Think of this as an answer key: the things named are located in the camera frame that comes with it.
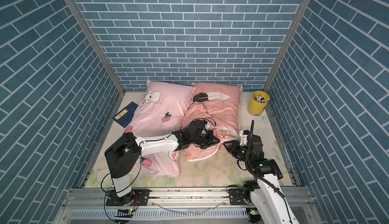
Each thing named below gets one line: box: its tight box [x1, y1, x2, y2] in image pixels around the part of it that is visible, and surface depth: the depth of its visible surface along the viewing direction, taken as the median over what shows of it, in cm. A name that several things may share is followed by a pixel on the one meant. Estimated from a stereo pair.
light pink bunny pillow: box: [125, 81, 196, 177], surface depth 96 cm
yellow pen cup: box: [248, 90, 270, 117], surface depth 102 cm
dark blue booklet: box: [111, 101, 139, 129], surface depth 107 cm
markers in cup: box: [255, 94, 270, 103], surface depth 102 cm
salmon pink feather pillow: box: [181, 83, 243, 162], surface depth 101 cm
